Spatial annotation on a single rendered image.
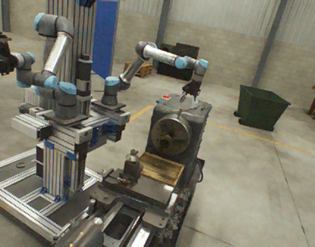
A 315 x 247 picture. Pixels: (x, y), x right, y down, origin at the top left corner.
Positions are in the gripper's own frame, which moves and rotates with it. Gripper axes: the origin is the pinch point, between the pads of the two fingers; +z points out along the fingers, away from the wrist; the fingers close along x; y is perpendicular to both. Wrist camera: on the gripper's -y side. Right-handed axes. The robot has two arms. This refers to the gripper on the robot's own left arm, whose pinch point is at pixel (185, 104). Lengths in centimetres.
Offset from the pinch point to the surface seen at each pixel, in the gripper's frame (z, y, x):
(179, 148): 33.3, -2.4, -11.9
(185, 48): 25, 668, 578
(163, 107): 13.7, 1.0, 21.0
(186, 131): 17.6, -2.5, -11.7
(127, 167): 30, -63, -22
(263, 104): 53, 437, 93
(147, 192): 38, -57, -38
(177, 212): 74, -13, -39
